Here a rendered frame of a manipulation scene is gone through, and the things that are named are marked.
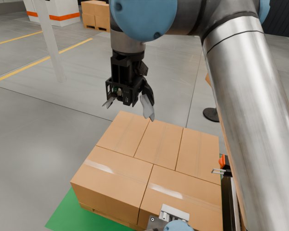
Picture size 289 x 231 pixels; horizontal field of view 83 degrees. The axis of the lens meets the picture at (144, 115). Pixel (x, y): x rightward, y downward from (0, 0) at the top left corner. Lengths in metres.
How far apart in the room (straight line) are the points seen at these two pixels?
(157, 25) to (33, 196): 2.14
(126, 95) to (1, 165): 2.38
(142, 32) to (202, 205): 1.39
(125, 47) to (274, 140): 0.28
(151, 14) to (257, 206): 0.23
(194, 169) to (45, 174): 1.67
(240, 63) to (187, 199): 1.33
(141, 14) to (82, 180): 1.40
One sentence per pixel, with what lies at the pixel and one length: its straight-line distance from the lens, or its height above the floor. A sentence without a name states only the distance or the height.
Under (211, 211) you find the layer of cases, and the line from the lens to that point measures 1.51.
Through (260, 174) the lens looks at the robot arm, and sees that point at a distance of 0.21.
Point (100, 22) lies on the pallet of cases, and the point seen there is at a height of 0.33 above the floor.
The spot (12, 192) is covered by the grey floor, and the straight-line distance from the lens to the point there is 2.36.
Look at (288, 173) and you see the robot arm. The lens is 0.21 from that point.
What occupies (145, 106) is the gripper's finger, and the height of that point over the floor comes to 1.59.
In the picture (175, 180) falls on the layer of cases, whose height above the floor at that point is 0.54.
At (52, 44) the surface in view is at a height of 0.77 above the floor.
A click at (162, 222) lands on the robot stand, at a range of 0.85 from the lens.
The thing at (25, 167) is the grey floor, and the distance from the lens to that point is 2.49.
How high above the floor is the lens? 1.84
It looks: 41 degrees down
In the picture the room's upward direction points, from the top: 6 degrees clockwise
